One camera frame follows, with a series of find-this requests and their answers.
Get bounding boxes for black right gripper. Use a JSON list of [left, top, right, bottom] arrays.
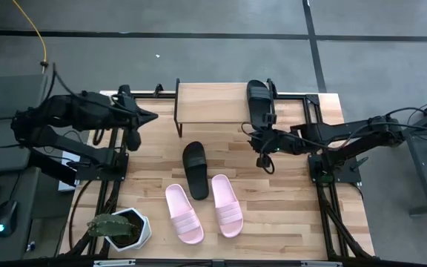
[[249, 112, 305, 168]]

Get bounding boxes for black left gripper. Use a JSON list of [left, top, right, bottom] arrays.
[[79, 84, 159, 151]]

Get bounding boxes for green cactus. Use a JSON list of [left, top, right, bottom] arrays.
[[86, 213, 137, 239]]

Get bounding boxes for dark grey side desk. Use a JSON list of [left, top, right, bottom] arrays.
[[0, 73, 79, 263]]

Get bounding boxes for pink foam slide sandal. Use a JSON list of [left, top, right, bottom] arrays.
[[211, 174, 244, 239], [165, 183, 205, 245]]

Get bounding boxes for black computer mouse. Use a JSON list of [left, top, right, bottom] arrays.
[[0, 200, 19, 238]]

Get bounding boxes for white hexagonal plant pot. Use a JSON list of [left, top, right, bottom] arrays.
[[104, 207, 153, 253]]

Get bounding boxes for white power adapter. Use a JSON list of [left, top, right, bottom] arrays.
[[57, 150, 81, 192]]

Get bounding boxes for black aluminium table frame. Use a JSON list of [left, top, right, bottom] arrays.
[[59, 88, 376, 267]]

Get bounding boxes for yellow cable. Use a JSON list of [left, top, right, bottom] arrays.
[[12, 0, 50, 74]]

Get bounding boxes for wooden shelf with black frame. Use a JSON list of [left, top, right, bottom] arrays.
[[173, 77, 278, 139]]

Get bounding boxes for silver metal bracket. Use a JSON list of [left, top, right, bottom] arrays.
[[93, 259, 136, 267], [300, 261, 342, 267]]

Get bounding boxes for black foam slide sandal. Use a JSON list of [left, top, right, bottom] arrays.
[[182, 140, 210, 201], [246, 79, 274, 131]]

